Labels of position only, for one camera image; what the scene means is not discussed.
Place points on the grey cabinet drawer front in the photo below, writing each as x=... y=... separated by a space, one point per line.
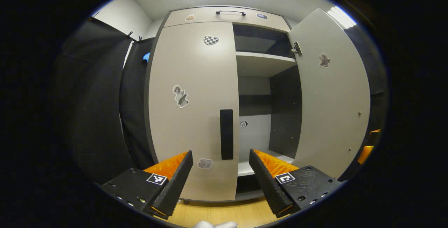
x=210 y=20

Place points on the small ceiling light panel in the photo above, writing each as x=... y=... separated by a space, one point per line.
x=341 y=17

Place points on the black backdrop cloth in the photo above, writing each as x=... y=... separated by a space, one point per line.
x=98 y=98

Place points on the grey thin cabinet shelf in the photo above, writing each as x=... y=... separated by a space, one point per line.
x=245 y=168

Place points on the grey cabinet door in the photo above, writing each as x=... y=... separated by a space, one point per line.
x=196 y=130
x=332 y=109

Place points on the grey thick cabinet shelf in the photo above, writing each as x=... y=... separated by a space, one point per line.
x=262 y=63

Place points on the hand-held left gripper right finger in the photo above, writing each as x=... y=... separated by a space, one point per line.
x=264 y=182

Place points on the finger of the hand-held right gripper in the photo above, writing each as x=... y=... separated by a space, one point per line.
x=365 y=152

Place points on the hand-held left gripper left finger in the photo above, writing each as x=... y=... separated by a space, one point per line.
x=178 y=179

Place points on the grey double-door shoe cabinet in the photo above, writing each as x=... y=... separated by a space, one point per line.
x=285 y=116

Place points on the metal door hinge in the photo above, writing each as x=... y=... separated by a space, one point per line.
x=296 y=48

